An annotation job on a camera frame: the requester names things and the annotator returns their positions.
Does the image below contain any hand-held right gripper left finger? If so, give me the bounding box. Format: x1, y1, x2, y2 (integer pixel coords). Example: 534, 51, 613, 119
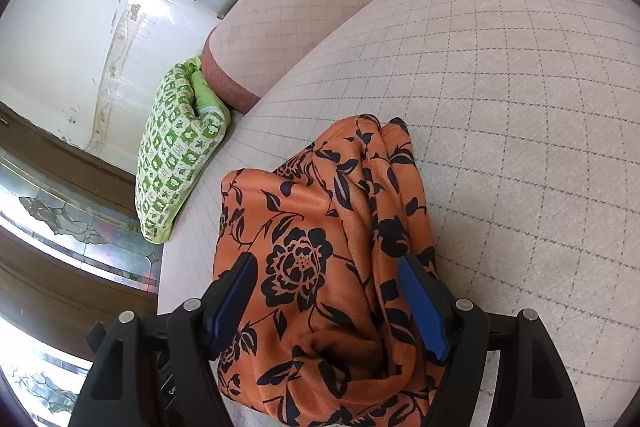
67, 252, 259, 427

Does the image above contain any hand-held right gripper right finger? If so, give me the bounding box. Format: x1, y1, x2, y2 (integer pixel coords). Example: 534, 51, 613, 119
397, 253, 586, 427

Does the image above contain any orange black floral garment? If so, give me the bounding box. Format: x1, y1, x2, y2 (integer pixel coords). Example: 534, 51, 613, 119
212, 113, 451, 427

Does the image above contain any green checkered folded blanket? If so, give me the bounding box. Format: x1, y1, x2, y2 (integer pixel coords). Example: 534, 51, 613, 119
136, 57, 232, 244

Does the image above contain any wooden door with stained glass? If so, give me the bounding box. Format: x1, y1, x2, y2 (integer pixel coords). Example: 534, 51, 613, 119
0, 102, 166, 427

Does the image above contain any pink quilted bolster cushion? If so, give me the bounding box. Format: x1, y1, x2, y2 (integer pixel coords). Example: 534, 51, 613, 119
201, 0, 468, 114

